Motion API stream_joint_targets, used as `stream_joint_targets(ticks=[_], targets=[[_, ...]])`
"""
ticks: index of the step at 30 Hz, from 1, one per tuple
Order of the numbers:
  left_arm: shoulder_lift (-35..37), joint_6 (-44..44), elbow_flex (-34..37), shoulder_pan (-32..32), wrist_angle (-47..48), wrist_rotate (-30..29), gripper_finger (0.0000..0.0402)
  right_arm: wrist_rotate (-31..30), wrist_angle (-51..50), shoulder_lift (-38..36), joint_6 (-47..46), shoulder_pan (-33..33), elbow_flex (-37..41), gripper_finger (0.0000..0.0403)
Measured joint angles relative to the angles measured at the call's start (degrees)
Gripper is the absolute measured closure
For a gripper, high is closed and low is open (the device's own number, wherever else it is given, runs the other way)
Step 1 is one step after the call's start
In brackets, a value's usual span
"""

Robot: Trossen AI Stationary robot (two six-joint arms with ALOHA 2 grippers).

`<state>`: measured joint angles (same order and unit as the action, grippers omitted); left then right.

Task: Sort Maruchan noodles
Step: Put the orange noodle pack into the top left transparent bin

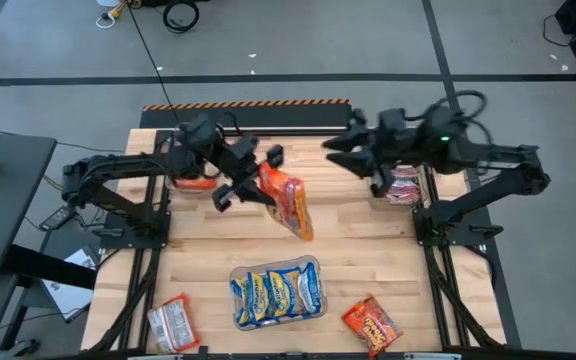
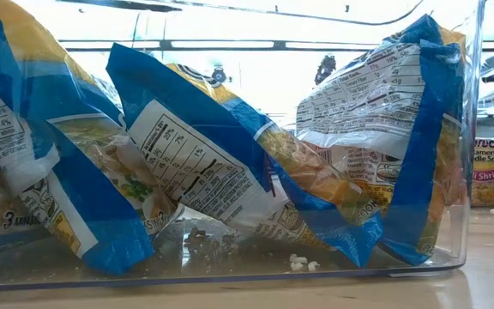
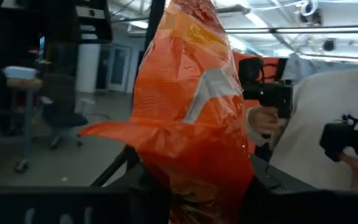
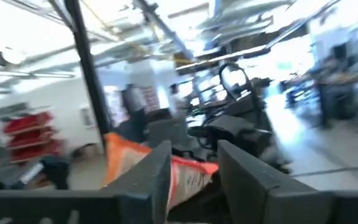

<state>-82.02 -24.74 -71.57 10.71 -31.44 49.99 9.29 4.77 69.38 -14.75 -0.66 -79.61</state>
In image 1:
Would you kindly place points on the small clear plastic bin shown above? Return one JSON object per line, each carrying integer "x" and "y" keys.
{"x": 195, "y": 191}
{"x": 378, "y": 200}

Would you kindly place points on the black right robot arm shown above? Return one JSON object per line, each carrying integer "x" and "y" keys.
{"x": 493, "y": 152}

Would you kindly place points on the orange hot spicy ramen pack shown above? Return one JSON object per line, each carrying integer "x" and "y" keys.
{"x": 372, "y": 327}

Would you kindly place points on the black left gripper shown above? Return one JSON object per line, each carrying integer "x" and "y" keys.
{"x": 245, "y": 157}

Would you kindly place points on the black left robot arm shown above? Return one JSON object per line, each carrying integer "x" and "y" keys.
{"x": 118, "y": 165}

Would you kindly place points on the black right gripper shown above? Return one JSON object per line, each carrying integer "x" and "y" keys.
{"x": 398, "y": 137}

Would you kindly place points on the large clear plastic bin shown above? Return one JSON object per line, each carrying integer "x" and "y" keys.
{"x": 278, "y": 264}

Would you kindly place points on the black desk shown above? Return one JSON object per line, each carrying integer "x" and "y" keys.
{"x": 3, "y": 200}

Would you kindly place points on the black desk leg beam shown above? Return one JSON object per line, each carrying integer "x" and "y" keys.
{"x": 48, "y": 265}

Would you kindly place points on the blue soy sauce ramen pack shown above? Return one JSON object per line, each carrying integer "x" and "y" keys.
{"x": 311, "y": 290}
{"x": 280, "y": 295}
{"x": 248, "y": 300}

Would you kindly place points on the black power strip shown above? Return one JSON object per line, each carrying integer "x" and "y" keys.
{"x": 57, "y": 218}

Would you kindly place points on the white paper sheet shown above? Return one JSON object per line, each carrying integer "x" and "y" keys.
{"x": 70, "y": 290}

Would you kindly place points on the red lime chili ramen pack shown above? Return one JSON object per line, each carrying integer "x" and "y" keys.
{"x": 402, "y": 192}
{"x": 404, "y": 173}

